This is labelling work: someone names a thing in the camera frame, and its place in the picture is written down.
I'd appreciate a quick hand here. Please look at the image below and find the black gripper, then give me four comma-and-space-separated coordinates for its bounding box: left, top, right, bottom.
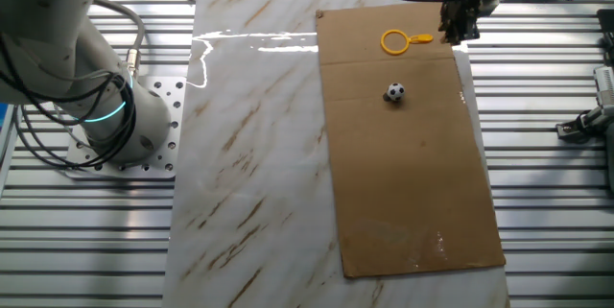
437, 0, 500, 45

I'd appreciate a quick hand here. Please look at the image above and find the yellow bubble ring wand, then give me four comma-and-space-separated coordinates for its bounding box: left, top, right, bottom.
380, 29, 435, 56

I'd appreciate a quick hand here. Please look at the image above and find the small soccer ball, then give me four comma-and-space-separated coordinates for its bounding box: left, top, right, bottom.
386, 82, 406, 103

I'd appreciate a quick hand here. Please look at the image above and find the brown cardboard sheet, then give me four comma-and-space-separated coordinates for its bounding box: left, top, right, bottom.
315, 1, 508, 279

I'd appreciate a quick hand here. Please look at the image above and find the white marble board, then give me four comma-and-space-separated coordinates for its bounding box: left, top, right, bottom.
161, 0, 512, 308

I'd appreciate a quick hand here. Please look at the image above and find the blue printed mat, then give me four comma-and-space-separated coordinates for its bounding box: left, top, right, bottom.
0, 104, 12, 165

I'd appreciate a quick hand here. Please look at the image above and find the camera clamp mount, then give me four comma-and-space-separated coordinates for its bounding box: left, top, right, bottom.
555, 105, 614, 145

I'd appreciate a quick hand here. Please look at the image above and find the silver ribbed camera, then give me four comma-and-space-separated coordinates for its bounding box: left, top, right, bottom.
593, 64, 614, 107

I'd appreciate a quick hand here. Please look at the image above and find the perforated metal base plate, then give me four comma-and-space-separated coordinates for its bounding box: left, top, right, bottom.
64, 76, 187, 180

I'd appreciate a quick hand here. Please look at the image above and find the thick grey cable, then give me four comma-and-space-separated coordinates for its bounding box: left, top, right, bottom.
88, 0, 147, 79

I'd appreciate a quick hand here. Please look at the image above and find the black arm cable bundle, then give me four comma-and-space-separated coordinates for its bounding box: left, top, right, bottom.
0, 34, 138, 173

